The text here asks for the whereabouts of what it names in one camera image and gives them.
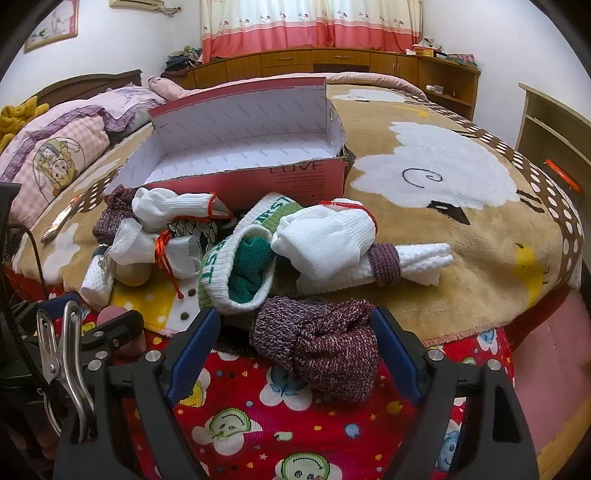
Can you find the red printed bedsheet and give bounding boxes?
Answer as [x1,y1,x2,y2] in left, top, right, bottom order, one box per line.
[46,277,515,480]

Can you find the pile of clothes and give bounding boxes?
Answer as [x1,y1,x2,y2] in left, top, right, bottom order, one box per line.
[161,45,204,79]

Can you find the purple ruffled pillow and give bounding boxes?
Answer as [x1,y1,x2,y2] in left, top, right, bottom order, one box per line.
[28,88,162,139]

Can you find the sheep printed blanket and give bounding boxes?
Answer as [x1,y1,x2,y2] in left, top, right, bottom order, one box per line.
[11,83,585,347]

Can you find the green and white sock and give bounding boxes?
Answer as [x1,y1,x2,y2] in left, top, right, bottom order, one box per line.
[198,228,278,315]
[233,191,301,241]

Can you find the light wooden shelf unit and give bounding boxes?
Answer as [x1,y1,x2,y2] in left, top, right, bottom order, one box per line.
[515,83,591,185]

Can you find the shiny flat object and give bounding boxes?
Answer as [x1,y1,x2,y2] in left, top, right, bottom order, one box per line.
[41,194,88,244]

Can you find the yellow tissue box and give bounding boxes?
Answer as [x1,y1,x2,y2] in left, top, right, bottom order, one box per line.
[406,37,437,57]

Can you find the white towel roll grey band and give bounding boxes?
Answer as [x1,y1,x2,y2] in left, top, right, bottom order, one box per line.
[81,256,118,310]

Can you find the white socks with red string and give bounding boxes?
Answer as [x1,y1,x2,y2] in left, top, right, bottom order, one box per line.
[108,219,204,280]

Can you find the pink bed cover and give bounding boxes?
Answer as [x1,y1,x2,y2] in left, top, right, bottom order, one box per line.
[512,286,591,462]

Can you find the yellow knitted cloth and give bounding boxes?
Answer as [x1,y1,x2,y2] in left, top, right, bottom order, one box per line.
[0,97,49,153]

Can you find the white socks red tie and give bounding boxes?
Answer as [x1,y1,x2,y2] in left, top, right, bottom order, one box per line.
[131,187,234,232]

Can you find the framed wall picture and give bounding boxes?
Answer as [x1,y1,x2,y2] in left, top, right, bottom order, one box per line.
[23,0,79,52]

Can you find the person's left forearm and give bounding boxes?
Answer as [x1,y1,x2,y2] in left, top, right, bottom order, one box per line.
[28,406,63,462]

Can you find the wooden headboard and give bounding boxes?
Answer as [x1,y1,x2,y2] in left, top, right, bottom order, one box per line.
[34,69,144,107]

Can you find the beige sock ball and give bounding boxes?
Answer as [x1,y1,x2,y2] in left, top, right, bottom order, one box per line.
[115,261,152,287]

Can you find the orange object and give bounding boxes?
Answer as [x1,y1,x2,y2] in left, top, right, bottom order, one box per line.
[544,159,583,193]

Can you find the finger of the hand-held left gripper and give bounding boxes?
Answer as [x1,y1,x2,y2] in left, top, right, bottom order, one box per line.
[36,295,86,333]
[78,309,145,358]

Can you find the pink checked cartoon pillow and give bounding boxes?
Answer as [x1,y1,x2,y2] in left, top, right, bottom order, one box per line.
[0,104,112,222]

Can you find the mauve sock ball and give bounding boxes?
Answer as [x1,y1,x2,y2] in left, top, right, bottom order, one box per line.
[96,304,146,358]

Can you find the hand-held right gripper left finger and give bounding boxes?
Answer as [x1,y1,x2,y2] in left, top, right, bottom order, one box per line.
[53,307,222,480]

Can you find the pink cardboard shoe box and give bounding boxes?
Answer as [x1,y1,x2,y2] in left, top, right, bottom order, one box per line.
[121,76,349,204]

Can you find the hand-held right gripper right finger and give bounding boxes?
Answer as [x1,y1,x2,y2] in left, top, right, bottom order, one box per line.
[369,307,541,480]

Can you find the wooden cabinet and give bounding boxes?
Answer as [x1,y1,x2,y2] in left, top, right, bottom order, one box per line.
[178,48,481,123]

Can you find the pink and white curtain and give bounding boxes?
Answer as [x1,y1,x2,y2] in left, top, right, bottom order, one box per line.
[199,0,428,63]

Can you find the air conditioner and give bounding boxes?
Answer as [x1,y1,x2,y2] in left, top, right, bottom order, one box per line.
[108,0,171,10]

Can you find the wave patterned sock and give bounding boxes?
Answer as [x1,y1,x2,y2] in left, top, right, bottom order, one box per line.
[166,217,236,250]

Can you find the purple knit sock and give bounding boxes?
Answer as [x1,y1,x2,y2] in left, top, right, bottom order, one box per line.
[249,298,382,402]
[92,185,139,245]

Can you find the pink quilt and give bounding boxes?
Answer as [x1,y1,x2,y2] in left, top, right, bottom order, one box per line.
[148,71,428,100]

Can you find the metal spring clip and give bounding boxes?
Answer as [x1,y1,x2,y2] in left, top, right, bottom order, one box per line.
[37,301,99,444]

